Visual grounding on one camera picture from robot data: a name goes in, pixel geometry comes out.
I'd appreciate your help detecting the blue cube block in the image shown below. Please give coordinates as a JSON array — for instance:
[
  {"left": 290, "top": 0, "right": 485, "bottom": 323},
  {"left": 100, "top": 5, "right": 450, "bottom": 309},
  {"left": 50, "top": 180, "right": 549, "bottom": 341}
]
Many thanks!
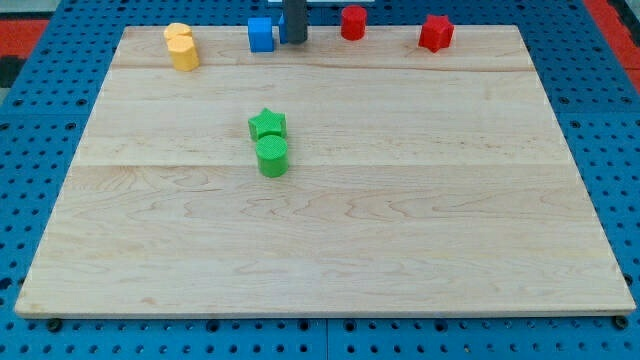
[{"left": 247, "top": 17, "right": 274, "bottom": 53}]

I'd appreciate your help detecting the blue triangle block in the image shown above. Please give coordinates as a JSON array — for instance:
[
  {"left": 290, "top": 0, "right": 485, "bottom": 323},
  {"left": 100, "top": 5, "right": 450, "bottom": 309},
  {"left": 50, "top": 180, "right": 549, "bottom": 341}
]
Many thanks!
[{"left": 278, "top": 14, "right": 288, "bottom": 44}]

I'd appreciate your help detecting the green cylinder block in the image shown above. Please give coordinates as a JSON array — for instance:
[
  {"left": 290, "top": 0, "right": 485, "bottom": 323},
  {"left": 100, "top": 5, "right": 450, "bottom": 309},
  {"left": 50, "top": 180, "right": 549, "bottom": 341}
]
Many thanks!
[{"left": 255, "top": 135, "right": 289, "bottom": 178}]

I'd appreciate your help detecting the green star block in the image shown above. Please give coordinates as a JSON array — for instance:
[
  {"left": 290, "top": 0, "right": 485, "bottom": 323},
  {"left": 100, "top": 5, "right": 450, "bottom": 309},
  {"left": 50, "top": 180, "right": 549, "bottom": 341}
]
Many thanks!
[{"left": 248, "top": 108, "right": 287, "bottom": 142}]

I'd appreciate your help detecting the light wooden board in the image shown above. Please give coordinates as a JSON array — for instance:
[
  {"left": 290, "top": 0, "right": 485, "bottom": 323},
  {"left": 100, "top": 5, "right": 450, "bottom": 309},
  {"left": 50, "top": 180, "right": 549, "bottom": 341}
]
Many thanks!
[{"left": 15, "top": 25, "right": 636, "bottom": 319}]

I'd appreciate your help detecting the red cylinder block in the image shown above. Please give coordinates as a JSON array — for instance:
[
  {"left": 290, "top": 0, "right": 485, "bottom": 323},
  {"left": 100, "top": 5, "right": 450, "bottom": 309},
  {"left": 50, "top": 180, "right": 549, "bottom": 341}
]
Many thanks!
[{"left": 340, "top": 5, "right": 367, "bottom": 41}]

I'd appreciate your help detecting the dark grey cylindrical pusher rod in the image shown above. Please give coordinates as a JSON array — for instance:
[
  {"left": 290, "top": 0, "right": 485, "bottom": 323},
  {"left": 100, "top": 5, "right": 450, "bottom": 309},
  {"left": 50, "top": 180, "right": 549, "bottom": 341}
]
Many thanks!
[{"left": 283, "top": 0, "right": 308, "bottom": 45}]

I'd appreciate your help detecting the yellow front block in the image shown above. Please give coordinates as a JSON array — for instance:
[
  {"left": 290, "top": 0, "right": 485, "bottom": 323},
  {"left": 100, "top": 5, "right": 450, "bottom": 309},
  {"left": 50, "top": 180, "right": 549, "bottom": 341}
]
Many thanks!
[{"left": 167, "top": 35, "right": 200, "bottom": 72}]

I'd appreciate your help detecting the yellow block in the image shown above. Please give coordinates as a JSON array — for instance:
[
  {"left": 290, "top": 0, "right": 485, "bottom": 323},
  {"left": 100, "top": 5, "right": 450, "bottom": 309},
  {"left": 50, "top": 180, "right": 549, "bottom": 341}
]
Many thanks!
[
  {"left": 163, "top": 22, "right": 192, "bottom": 41},
  {"left": 167, "top": 35, "right": 200, "bottom": 72}
]

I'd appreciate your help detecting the red star block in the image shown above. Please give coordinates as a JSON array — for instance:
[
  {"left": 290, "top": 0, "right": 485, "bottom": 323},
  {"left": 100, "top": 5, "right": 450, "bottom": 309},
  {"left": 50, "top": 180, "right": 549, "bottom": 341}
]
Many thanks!
[{"left": 418, "top": 14, "right": 455, "bottom": 53}]

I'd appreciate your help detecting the yellow rear block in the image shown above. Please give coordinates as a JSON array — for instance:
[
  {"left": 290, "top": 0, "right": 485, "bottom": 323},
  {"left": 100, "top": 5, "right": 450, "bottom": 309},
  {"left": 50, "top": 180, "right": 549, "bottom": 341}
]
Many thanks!
[{"left": 163, "top": 22, "right": 192, "bottom": 41}]

